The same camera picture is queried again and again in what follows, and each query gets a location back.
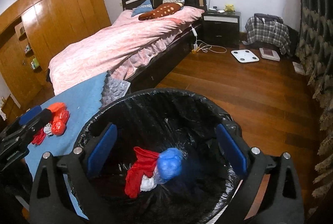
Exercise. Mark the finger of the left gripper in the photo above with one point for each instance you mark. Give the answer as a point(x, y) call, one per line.
point(29, 115)
point(39, 121)

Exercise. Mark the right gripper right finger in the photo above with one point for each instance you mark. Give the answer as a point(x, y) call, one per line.
point(282, 201)

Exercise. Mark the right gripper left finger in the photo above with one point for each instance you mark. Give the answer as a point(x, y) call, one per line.
point(62, 192)

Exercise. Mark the grey tissue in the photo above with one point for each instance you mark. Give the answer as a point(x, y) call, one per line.
point(48, 129)

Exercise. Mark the red plastic bag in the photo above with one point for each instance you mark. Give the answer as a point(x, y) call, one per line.
point(59, 121)

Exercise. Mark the white mask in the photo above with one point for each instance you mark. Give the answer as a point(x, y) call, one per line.
point(147, 184)

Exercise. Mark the red cloth glove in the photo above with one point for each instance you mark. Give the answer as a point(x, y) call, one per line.
point(144, 165)

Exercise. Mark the blue plastic bag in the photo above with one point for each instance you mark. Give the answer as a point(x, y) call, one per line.
point(169, 165)

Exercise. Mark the orange foam net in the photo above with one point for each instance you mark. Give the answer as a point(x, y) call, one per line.
point(57, 107)

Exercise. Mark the black lined trash bin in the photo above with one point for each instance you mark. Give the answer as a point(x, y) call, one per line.
point(156, 120)

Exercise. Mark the blue table cloth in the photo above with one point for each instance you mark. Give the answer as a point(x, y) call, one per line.
point(82, 101)

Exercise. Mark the wooden wardrobe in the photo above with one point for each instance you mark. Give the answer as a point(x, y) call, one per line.
point(42, 29)

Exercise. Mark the pink bed duvet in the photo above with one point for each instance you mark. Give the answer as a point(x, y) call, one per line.
point(99, 53)

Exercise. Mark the left blue pillow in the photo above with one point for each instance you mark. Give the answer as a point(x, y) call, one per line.
point(146, 6)

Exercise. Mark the white bathroom scale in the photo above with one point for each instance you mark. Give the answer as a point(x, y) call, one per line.
point(244, 56)

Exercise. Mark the brown dotted pillow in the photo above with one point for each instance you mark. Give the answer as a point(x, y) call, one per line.
point(163, 10)

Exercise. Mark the dark patterned curtain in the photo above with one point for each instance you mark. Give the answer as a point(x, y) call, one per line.
point(315, 53)

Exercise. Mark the plaid cloth covered chair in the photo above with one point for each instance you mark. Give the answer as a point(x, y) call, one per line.
point(268, 29)

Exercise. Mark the black white nightstand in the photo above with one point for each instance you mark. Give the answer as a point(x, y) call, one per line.
point(222, 28)

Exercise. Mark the yellow plush toy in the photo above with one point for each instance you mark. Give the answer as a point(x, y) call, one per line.
point(229, 8)

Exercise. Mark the black bed frame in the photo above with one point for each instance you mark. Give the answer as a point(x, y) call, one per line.
point(156, 46)

